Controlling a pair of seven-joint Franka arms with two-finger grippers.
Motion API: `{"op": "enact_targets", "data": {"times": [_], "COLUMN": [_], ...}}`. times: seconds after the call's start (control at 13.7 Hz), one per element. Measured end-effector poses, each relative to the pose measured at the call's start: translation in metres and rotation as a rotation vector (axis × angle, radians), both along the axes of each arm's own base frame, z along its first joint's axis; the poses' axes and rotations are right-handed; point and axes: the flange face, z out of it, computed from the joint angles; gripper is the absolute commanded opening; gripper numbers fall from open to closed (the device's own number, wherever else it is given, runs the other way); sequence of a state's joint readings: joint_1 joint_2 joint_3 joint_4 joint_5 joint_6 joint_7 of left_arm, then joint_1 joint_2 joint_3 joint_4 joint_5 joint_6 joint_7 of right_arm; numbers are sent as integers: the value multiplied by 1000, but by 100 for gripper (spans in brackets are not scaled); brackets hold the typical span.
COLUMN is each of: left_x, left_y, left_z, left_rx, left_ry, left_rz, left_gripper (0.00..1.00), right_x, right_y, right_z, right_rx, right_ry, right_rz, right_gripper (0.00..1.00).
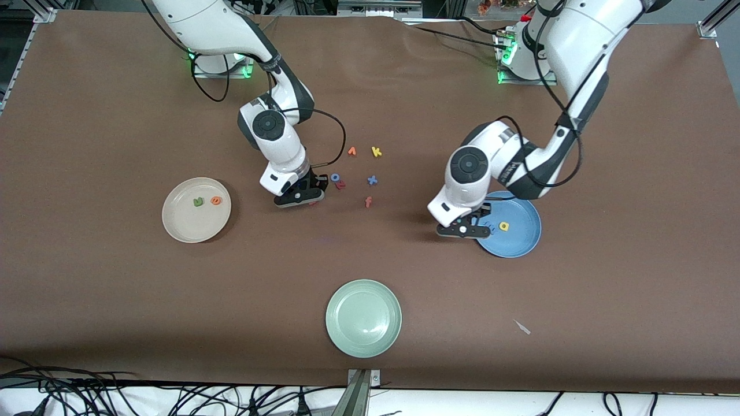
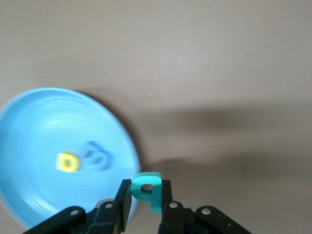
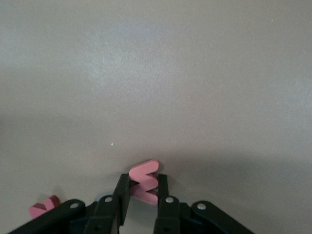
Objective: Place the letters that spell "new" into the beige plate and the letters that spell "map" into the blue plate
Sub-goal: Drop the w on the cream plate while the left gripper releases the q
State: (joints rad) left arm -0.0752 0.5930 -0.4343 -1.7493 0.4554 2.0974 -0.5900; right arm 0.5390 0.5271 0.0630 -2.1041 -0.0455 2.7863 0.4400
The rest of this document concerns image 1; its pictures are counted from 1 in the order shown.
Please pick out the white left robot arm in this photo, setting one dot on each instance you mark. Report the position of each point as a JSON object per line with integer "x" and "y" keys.
{"x": 584, "y": 34}

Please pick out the small grey tape scrap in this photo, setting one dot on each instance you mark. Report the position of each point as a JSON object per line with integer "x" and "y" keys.
{"x": 522, "y": 327}

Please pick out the pale green round plate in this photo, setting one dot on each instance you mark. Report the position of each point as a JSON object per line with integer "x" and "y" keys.
{"x": 363, "y": 318}

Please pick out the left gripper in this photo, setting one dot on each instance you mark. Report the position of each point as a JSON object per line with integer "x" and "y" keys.
{"x": 479, "y": 214}

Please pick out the blue round plate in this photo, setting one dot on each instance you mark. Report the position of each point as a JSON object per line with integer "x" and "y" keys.
{"x": 517, "y": 240}

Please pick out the beige round plate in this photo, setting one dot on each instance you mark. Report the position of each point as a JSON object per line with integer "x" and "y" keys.
{"x": 191, "y": 225}

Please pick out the aluminium frame profile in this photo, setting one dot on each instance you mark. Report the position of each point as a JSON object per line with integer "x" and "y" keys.
{"x": 378, "y": 7}
{"x": 714, "y": 23}
{"x": 45, "y": 14}

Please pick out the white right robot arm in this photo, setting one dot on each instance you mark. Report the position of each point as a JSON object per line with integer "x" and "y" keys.
{"x": 202, "y": 23}

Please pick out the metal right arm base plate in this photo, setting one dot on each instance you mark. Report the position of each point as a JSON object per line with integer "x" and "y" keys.
{"x": 202, "y": 73}

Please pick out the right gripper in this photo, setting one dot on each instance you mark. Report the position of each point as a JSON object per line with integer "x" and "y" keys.
{"x": 317, "y": 181}

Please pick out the brown paper table cover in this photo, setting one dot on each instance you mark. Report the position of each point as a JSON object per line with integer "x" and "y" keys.
{"x": 115, "y": 289}

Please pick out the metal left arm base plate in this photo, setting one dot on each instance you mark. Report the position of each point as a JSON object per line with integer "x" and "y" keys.
{"x": 523, "y": 82}

